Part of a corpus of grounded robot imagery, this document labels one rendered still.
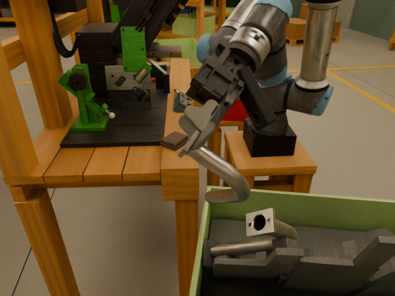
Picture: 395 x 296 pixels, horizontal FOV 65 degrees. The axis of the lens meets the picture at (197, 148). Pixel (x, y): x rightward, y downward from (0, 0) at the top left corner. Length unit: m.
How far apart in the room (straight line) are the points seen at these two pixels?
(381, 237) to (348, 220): 0.44
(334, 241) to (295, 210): 0.13
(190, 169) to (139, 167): 0.20
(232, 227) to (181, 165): 0.31
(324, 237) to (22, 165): 1.01
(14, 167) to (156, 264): 1.05
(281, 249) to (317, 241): 0.44
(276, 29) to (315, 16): 0.42
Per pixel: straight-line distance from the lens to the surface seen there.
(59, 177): 1.22
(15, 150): 1.21
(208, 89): 0.53
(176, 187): 1.16
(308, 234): 1.00
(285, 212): 0.98
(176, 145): 1.22
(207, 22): 4.35
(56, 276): 1.62
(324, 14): 1.05
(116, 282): 1.94
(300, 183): 1.33
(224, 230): 0.96
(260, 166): 1.24
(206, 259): 0.76
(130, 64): 1.62
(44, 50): 1.45
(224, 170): 0.52
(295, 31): 7.34
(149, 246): 2.07
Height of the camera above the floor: 1.53
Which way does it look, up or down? 31 degrees down
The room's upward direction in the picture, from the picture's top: straight up
